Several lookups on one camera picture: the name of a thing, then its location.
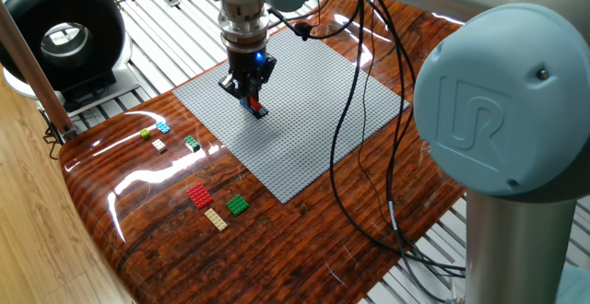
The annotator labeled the black ring shaped device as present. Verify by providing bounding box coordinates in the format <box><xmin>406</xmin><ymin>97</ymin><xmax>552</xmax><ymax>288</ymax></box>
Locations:
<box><xmin>0</xmin><ymin>0</ymin><xmax>142</xmax><ymax>114</ymax></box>

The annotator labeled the black cable with plug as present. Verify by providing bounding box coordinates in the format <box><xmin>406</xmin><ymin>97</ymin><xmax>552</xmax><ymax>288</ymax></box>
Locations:
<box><xmin>267</xmin><ymin>0</ymin><xmax>466</xmax><ymax>277</ymax></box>

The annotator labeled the black cable with silver connector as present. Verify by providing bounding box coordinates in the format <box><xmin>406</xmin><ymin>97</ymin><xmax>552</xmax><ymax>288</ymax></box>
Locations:
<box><xmin>363</xmin><ymin>0</ymin><xmax>466</xmax><ymax>304</ymax></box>

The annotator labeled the thin dark cable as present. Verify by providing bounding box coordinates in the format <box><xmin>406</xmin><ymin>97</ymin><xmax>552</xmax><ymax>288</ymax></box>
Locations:
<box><xmin>357</xmin><ymin>0</ymin><xmax>400</xmax><ymax>236</ymax></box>

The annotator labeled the tan Lego plate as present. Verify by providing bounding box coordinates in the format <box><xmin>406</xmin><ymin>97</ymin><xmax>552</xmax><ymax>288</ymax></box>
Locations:
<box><xmin>204</xmin><ymin>207</ymin><xmax>229</xmax><ymax>232</ymax></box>

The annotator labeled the red wide Lego plate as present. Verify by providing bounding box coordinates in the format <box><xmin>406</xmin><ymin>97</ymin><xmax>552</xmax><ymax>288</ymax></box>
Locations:
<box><xmin>186</xmin><ymin>183</ymin><xmax>215</xmax><ymax>211</ymax></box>

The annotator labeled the black wire tangle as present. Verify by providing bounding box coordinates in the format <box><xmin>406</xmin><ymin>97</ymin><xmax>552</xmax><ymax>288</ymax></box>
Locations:
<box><xmin>42</xmin><ymin>109</ymin><xmax>65</xmax><ymax>160</ymax></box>

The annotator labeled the green square Lego plate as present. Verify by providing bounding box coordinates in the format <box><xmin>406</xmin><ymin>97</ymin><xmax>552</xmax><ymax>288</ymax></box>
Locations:
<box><xmin>225</xmin><ymin>193</ymin><xmax>251</xmax><ymax>216</ymax></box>

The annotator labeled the wood pattern table mat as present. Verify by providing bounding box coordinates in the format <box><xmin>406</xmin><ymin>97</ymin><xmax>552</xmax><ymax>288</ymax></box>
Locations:
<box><xmin>58</xmin><ymin>0</ymin><xmax>466</xmax><ymax>304</ymax></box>

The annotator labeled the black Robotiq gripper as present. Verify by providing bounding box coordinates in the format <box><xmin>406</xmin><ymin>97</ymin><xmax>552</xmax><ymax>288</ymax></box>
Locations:
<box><xmin>218</xmin><ymin>46</ymin><xmax>277</xmax><ymax>110</ymax></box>

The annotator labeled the green small Lego brick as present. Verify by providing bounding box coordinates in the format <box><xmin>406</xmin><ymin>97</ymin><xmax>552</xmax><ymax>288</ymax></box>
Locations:
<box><xmin>183</xmin><ymin>134</ymin><xmax>202</xmax><ymax>153</ymax></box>

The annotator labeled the grey Lego baseplate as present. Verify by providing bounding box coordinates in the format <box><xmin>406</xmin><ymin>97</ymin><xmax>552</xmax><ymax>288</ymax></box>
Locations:
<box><xmin>172</xmin><ymin>27</ymin><xmax>411</xmax><ymax>205</ymax></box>

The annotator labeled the brown wooden pole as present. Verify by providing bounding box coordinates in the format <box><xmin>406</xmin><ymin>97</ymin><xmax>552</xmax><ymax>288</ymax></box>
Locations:
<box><xmin>0</xmin><ymin>0</ymin><xmax>78</xmax><ymax>143</ymax></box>

